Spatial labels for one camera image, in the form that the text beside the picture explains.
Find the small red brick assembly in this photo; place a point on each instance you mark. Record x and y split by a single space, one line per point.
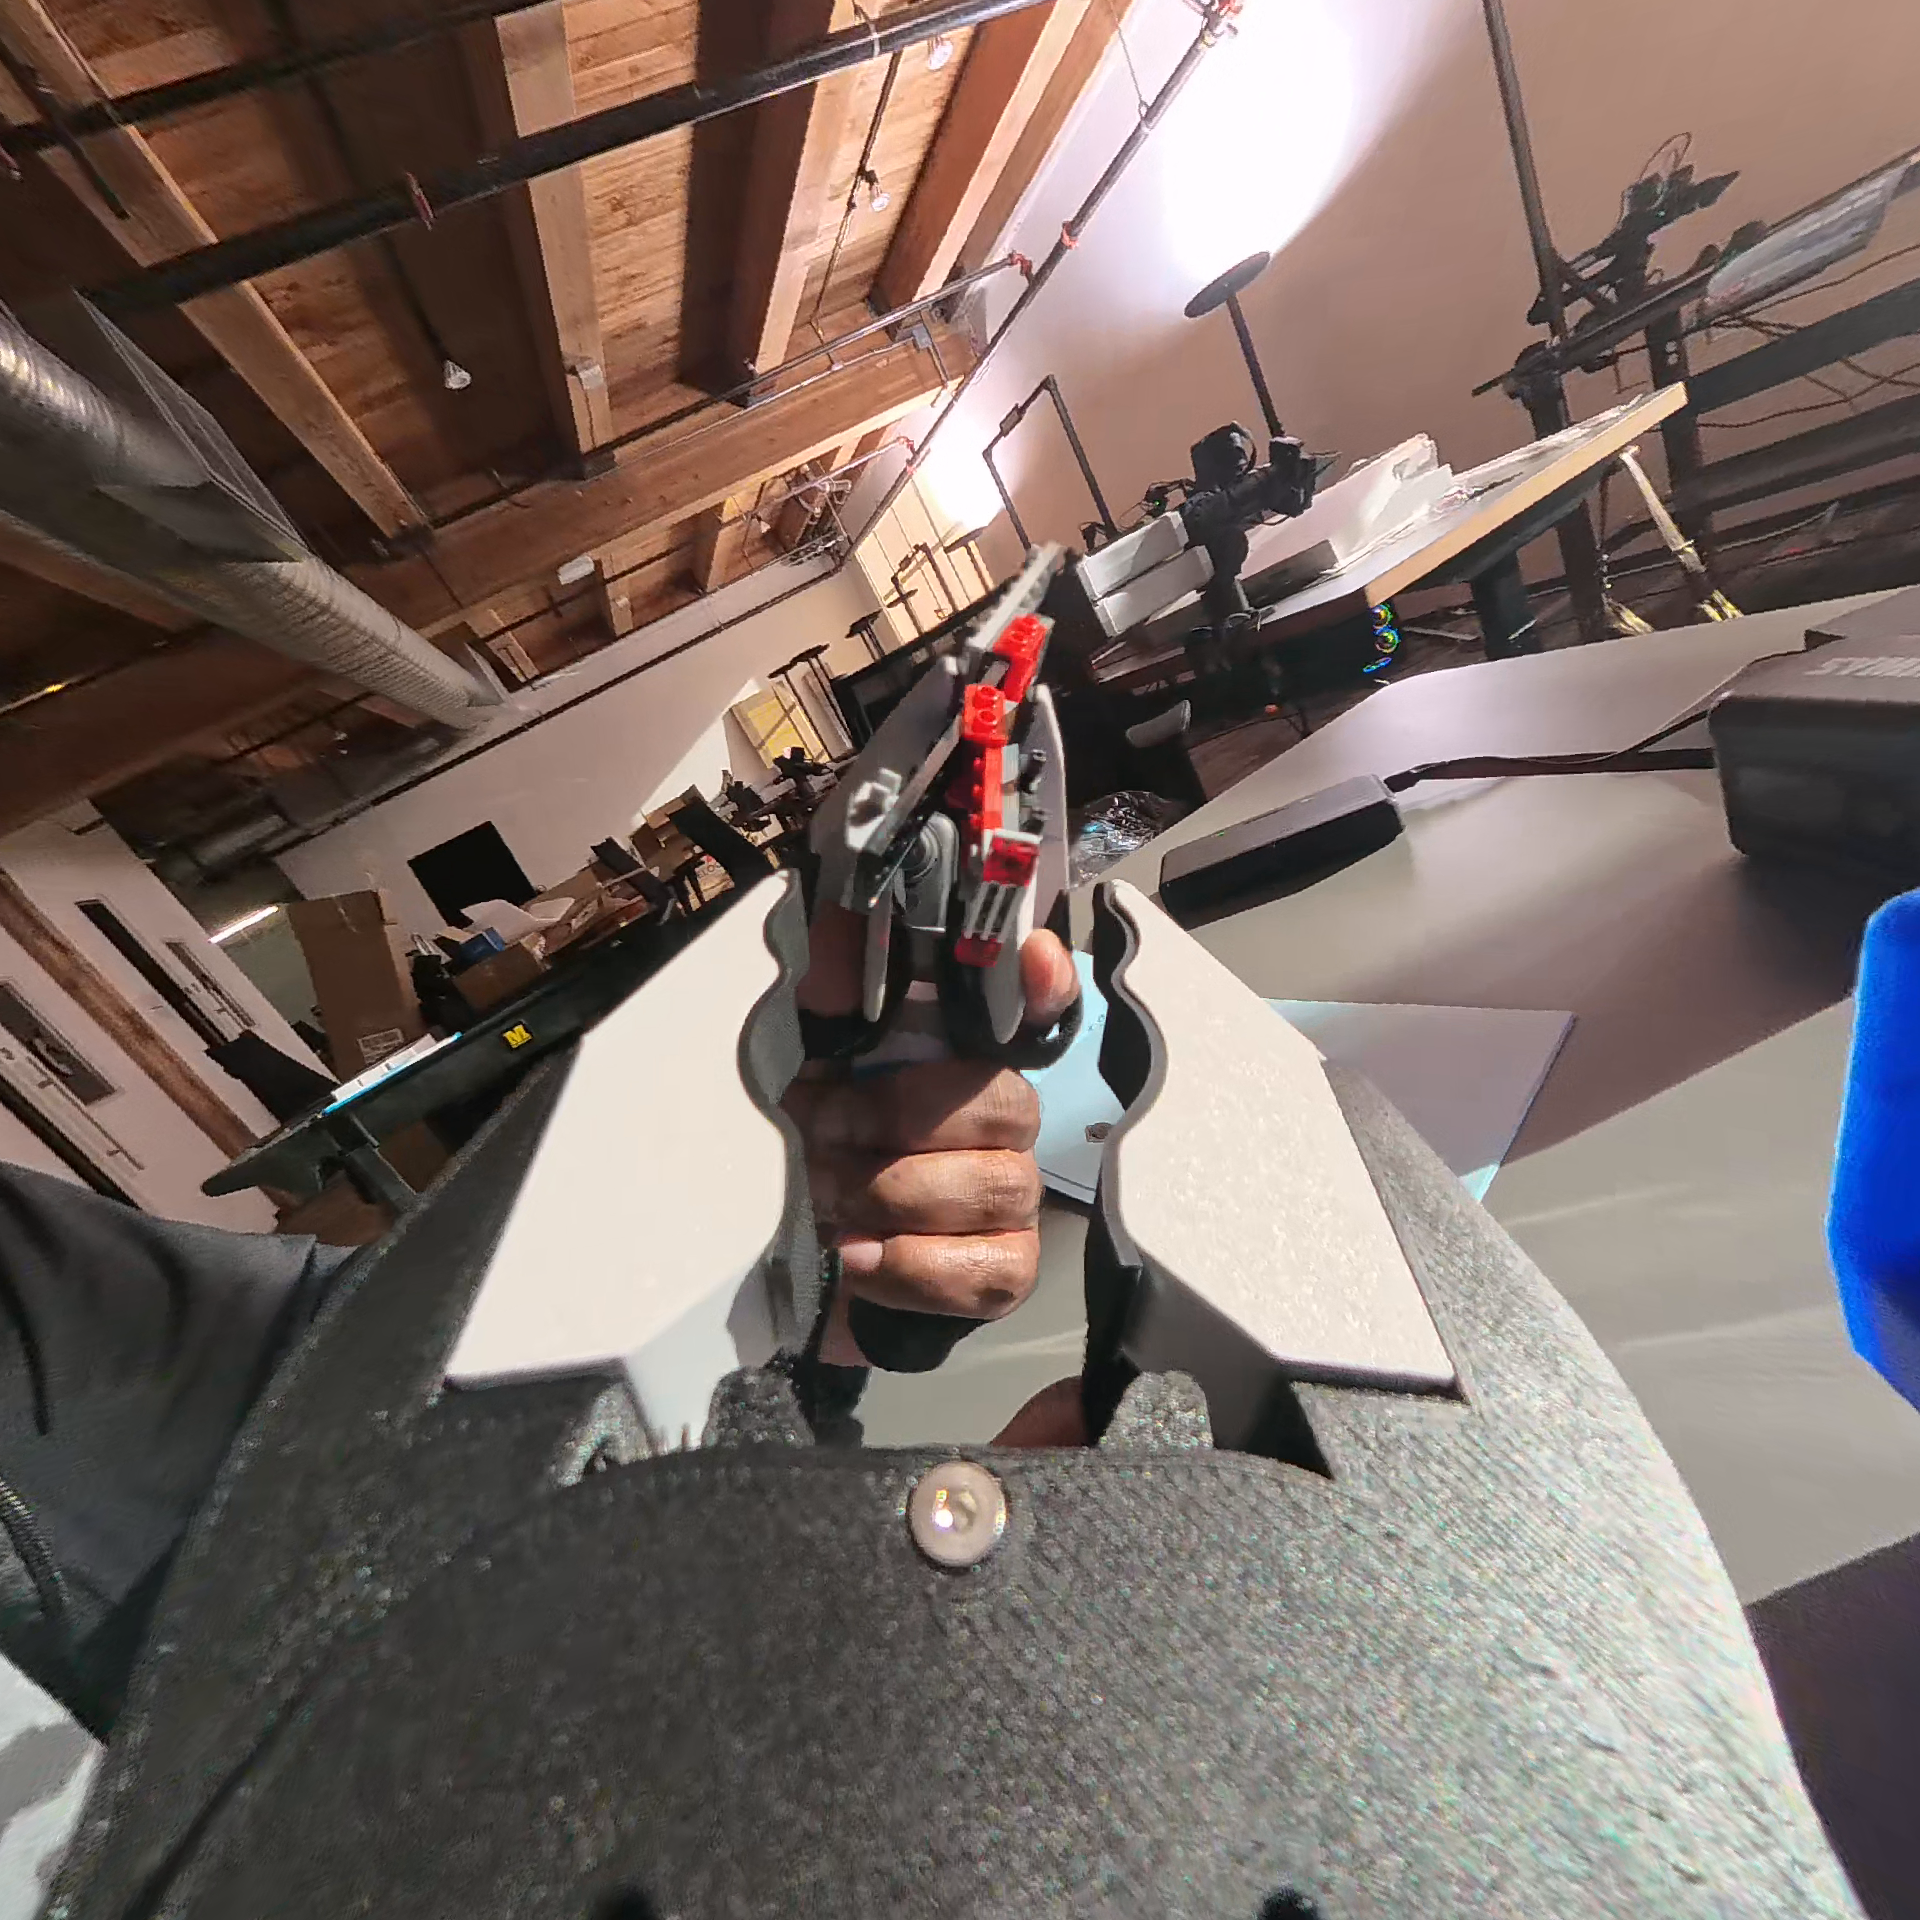
990 855

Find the long grey black brick assembly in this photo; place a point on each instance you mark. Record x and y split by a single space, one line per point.
938 721

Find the black screen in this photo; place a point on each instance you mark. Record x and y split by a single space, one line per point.
463 868

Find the sprinkler pipe with red fittings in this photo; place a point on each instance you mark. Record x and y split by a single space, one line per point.
1078 227

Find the black wall pipe frame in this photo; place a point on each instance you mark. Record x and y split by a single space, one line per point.
1047 432

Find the black side table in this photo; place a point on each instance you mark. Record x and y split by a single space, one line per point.
447 1064

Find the wooden-top background table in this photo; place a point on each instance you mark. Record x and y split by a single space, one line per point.
1501 509

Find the black equipment rack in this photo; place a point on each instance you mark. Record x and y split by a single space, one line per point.
1648 300

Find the person's black jacket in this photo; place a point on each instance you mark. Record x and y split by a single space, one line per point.
135 1425

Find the long white box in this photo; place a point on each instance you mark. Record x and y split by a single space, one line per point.
1132 564
1150 605

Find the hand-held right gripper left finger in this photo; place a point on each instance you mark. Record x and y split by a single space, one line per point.
630 1185

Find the large cardboard box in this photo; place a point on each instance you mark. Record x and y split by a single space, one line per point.
354 975

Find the computer with rainbow fans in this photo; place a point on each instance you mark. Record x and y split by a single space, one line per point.
1388 638

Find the thick black ceiling pipe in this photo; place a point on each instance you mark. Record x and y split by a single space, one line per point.
604 134

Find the person's right hand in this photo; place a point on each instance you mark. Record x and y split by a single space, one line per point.
1043 1417

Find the silver ventilation duct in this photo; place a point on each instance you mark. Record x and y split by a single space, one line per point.
301 600

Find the light blue instruction booklet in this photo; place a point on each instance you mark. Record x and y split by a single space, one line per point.
1351 1093

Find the black cube-shaped device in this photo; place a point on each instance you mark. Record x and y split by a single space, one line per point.
1823 779

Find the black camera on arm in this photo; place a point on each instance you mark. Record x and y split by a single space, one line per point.
1249 476

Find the stack of flat white boxes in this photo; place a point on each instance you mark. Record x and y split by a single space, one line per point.
1397 491

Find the black power bank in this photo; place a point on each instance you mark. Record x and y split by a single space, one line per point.
1279 846

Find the dark vent grille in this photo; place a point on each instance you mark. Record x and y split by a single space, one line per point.
196 432

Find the black round floor lamp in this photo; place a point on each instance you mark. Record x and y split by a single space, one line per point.
1233 284

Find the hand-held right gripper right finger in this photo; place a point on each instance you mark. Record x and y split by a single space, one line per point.
1279 1202

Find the blue plastic bin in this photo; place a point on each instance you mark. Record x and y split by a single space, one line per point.
1884 1166

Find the person's left hand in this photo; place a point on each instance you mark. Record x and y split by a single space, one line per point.
928 1185

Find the plastic-wrapped chair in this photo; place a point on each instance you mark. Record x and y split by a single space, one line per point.
1125 826

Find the black office chair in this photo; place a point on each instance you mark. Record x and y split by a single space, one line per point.
1125 737

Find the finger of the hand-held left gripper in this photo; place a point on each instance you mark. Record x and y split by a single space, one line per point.
842 901
1047 810

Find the person's grey trousers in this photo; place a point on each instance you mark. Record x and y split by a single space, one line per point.
35 1800

